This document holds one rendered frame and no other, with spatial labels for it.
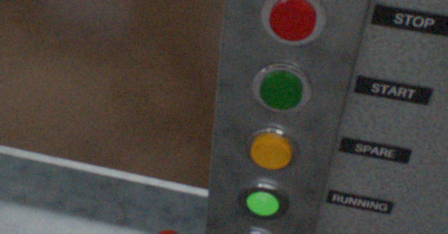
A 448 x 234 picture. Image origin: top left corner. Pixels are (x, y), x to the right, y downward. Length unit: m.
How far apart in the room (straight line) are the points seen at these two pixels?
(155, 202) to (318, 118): 0.39
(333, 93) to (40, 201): 0.47
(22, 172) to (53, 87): 1.89
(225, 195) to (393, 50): 0.16
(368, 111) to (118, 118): 2.13
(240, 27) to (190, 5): 2.77
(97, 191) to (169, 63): 2.03
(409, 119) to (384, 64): 0.05
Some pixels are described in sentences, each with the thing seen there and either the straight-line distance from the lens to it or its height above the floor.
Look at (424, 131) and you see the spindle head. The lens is 0.46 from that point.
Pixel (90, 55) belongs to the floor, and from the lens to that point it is 2.85.
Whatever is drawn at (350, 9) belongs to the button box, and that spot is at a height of 1.48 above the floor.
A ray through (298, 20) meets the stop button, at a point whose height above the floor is 1.48.
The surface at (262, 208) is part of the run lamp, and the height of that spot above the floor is 1.32.
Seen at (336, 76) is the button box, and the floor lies 1.44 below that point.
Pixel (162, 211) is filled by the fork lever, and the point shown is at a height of 1.08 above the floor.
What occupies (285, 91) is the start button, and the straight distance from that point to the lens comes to 0.41.
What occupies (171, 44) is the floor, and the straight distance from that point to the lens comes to 2.91.
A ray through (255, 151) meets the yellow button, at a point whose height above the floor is 1.37.
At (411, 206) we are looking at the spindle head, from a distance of 0.51.
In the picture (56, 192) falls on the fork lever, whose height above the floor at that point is 1.08.
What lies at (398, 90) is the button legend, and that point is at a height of 1.42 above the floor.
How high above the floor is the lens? 1.68
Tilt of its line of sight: 40 degrees down
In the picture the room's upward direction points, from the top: 6 degrees clockwise
